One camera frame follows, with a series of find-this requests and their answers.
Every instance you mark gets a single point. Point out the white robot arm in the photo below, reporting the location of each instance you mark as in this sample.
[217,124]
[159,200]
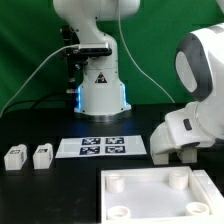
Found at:
[199,63]

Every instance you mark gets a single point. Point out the black camera stand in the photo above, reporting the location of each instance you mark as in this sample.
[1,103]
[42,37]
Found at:
[75,64]

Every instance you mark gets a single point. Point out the white sheet with tags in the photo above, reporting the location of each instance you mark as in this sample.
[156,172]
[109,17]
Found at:
[101,146]

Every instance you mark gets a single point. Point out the white square tabletop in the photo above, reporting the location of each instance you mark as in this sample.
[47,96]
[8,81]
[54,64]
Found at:
[167,195]

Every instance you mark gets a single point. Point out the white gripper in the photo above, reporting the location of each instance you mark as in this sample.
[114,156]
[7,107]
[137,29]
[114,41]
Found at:
[180,131]

